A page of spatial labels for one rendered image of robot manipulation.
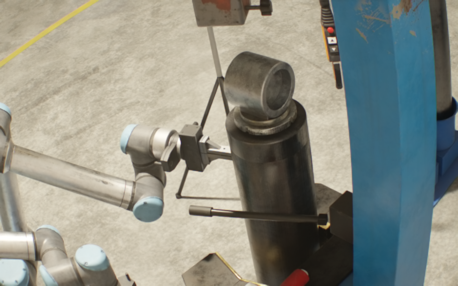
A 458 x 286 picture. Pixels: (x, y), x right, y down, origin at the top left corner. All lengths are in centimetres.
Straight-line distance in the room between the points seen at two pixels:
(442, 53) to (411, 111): 210
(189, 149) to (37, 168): 47
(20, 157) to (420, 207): 117
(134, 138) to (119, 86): 287
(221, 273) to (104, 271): 48
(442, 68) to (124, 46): 275
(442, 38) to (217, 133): 166
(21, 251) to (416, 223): 110
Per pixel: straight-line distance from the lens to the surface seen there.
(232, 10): 162
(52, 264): 202
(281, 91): 204
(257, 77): 194
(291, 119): 203
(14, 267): 260
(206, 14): 164
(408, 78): 153
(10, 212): 255
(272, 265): 232
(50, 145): 485
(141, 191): 226
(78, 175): 224
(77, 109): 508
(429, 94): 165
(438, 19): 357
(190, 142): 221
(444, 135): 395
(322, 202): 250
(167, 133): 226
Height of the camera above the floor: 270
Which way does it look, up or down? 38 degrees down
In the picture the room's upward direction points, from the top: 12 degrees counter-clockwise
